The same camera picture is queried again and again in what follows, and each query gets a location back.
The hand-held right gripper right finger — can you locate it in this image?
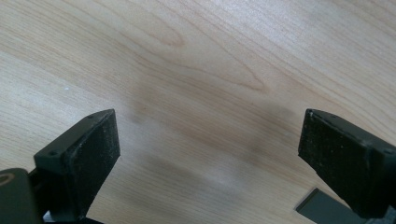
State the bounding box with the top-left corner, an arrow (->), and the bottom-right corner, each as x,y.
297,108 -> 396,219

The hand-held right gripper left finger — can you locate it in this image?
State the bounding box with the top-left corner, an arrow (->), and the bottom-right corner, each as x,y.
33,108 -> 121,223

